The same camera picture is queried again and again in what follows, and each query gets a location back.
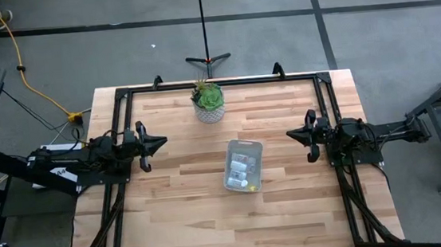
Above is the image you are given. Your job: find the black frame clamp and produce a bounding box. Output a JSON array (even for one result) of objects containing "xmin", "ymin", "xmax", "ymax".
[
  {"xmin": 270, "ymin": 61, "xmax": 287, "ymax": 80},
  {"xmin": 151, "ymin": 74, "xmax": 164, "ymax": 91}
]

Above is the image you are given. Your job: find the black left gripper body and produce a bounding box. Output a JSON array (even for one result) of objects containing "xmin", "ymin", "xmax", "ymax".
[{"xmin": 123, "ymin": 120, "xmax": 153, "ymax": 175}]

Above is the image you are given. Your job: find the white power strip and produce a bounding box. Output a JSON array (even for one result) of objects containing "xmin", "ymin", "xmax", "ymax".
[{"xmin": 40, "ymin": 140, "xmax": 85, "ymax": 154}]

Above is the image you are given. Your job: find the black tripod stand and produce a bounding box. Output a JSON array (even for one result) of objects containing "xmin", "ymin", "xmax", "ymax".
[{"xmin": 179, "ymin": 0, "xmax": 234, "ymax": 81}]

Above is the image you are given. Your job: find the black aluminium table frame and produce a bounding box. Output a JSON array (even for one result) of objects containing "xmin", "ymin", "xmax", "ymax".
[{"xmin": 47, "ymin": 63, "xmax": 407, "ymax": 247}]

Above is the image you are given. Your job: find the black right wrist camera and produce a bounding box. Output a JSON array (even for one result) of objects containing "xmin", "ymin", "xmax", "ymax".
[{"xmin": 315, "ymin": 116, "xmax": 331, "ymax": 132}]

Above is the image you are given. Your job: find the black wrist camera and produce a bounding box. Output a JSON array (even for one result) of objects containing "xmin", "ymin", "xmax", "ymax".
[
  {"xmin": 315, "ymin": 116, "xmax": 331, "ymax": 132},
  {"xmin": 123, "ymin": 128, "xmax": 137, "ymax": 145}
]

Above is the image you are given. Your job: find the yellow extension cable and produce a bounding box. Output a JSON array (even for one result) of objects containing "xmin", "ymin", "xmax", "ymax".
[{"xmin": 0, "ymin": 0, "xmax": 85, "ymax": 130}]

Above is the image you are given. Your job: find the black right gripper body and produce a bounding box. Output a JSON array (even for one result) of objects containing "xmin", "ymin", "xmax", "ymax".
[{"xmin": 303, "ymin": 108, "xmax": 332, "ymax": 164}]

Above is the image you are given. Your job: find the white plastic basket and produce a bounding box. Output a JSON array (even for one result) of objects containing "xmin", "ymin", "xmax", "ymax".
[{"xmin": 219, "ymin": 137, "xmax": 268, "ymax": 196}]

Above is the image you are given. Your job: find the succulent plant in patterned pot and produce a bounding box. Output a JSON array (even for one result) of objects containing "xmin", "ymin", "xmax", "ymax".
[{"xmin": 189, "ymin": 77, "xmax": 227, "ymax": 126}]

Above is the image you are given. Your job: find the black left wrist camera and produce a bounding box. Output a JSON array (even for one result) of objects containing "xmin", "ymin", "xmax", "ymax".
[{"xmin": 123, "ymin": 128, "xmax": 137, "ymax": 145}]

